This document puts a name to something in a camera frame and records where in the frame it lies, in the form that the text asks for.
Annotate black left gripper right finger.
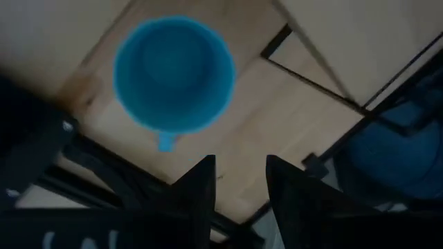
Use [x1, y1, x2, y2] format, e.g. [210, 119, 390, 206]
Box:
[265, 155, 443, 249]

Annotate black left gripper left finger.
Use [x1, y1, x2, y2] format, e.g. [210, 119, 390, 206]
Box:
[0, 154, 217, 249]

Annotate light blue mug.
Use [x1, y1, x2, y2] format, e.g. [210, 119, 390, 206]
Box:
[112, 14, 238, 154]

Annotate blue chair seat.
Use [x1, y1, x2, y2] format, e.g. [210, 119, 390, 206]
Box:
[332, 68, 443, 205]

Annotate wooden shelf black frame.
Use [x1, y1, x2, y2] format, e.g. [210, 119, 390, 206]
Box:
[261, 0, 443, 113]

